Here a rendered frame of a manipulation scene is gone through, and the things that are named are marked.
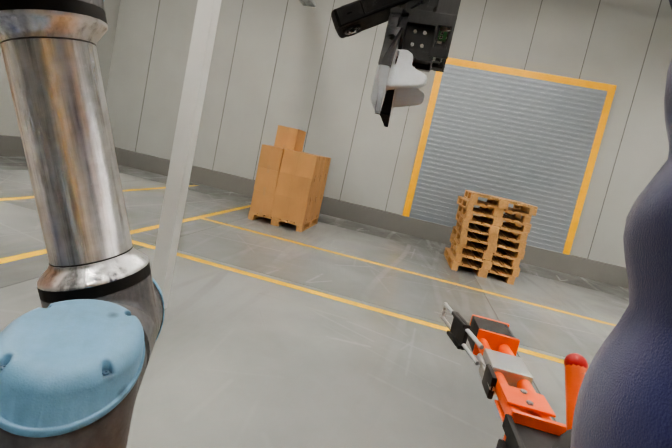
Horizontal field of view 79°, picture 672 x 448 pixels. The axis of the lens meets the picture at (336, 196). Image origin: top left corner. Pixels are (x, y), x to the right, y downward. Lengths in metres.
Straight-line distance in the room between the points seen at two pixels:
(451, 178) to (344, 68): 3.50
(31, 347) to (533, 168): 9.52
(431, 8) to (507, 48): 9.46
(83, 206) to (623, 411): 0.48
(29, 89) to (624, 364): 0.53
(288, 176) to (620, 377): 6.95
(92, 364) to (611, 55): 10.43
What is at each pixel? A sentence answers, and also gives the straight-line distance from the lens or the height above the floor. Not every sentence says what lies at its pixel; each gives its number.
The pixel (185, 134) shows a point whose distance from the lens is 3.21.
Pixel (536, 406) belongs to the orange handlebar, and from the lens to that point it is 0.67.
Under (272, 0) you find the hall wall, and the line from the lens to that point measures 10.83.
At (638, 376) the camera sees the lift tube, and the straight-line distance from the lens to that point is 0.25.
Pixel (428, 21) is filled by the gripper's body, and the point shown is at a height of 1.65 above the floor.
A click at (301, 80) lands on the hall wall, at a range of 10.08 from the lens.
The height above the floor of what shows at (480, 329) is 1.20.
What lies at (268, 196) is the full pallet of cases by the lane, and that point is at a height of 0.48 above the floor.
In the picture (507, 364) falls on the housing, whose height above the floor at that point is 1.20.
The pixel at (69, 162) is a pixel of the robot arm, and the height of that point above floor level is 1.40.
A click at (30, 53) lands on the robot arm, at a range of 0.52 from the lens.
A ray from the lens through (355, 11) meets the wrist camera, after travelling 0.58.
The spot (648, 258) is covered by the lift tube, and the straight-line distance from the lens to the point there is 0.27.
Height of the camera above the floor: 1.47
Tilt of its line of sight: 6 degrees down
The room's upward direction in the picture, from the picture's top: 12 degrees clockwise
